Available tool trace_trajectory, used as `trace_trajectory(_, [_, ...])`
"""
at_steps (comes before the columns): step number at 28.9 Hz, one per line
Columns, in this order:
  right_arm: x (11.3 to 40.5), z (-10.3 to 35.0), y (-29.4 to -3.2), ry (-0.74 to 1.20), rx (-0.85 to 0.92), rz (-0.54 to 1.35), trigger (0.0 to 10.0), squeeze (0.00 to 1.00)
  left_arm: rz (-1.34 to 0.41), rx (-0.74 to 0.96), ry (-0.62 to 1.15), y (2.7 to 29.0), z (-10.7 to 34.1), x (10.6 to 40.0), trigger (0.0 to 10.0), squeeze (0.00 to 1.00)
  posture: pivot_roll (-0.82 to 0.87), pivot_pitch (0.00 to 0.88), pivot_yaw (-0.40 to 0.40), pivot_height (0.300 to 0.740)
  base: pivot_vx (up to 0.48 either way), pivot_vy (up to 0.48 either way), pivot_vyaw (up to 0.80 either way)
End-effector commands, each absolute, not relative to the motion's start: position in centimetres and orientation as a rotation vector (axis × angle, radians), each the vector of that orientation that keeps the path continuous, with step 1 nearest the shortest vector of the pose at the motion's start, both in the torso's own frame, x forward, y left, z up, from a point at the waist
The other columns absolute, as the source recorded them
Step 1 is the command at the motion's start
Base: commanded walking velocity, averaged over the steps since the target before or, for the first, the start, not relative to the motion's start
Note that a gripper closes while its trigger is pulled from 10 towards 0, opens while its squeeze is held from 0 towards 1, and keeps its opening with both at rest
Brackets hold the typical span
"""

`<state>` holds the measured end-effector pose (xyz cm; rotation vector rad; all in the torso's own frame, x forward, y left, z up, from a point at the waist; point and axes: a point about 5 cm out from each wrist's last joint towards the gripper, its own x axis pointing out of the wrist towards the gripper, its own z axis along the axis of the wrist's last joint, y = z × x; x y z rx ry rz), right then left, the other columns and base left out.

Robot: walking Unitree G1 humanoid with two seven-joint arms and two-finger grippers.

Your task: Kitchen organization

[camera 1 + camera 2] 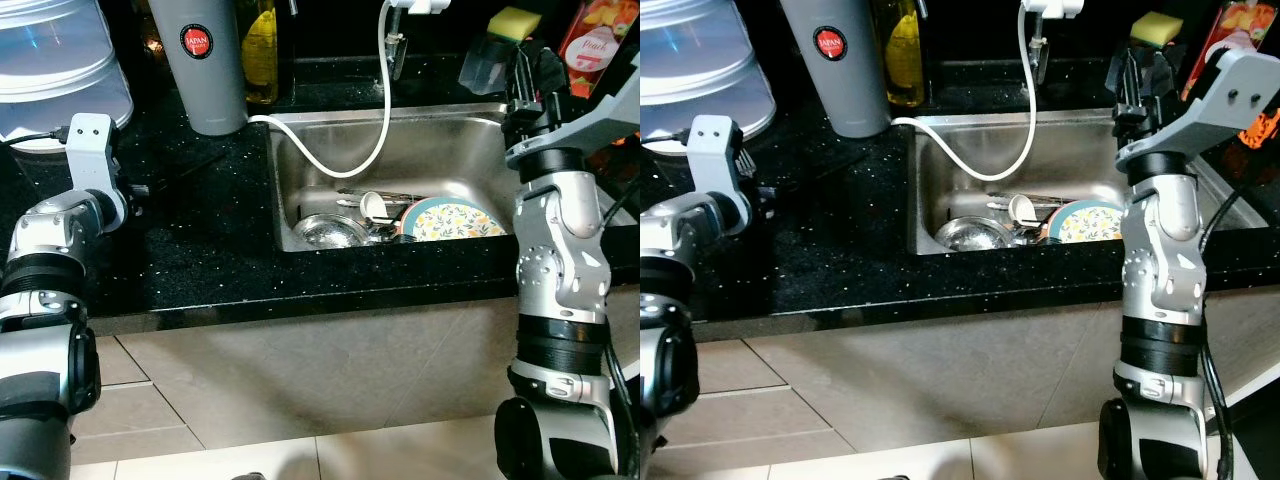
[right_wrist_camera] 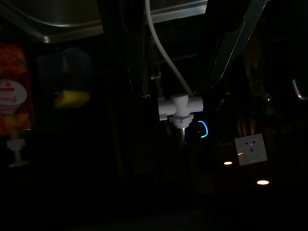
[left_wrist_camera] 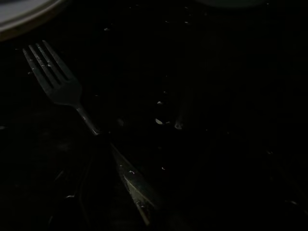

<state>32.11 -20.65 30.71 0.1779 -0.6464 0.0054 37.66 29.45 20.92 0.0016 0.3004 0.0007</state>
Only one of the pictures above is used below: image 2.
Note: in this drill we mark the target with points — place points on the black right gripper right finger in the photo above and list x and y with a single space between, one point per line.
231 36

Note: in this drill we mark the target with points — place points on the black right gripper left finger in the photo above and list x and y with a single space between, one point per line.
127 48

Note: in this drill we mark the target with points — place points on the blue plastic sponge holder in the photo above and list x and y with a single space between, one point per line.
65 65

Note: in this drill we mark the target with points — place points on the stainless steel sink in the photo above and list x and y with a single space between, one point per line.
60 19

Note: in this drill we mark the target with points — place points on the yellow sponge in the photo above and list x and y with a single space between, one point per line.
71 98

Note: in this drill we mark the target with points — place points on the white plastic tap diverter valve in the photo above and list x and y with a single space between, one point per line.
180 107

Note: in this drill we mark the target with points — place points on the chrome curved tap spout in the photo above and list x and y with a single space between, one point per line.
298 89

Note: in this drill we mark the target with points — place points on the dark appliance with blue light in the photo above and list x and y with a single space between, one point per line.
204 129

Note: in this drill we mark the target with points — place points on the chrome tap pipe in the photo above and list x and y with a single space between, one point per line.
182 137

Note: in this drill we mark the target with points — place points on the orange dish soap pump bottle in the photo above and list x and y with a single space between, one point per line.
13 96

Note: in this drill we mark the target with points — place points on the white wall socket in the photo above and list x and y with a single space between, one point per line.
251 149

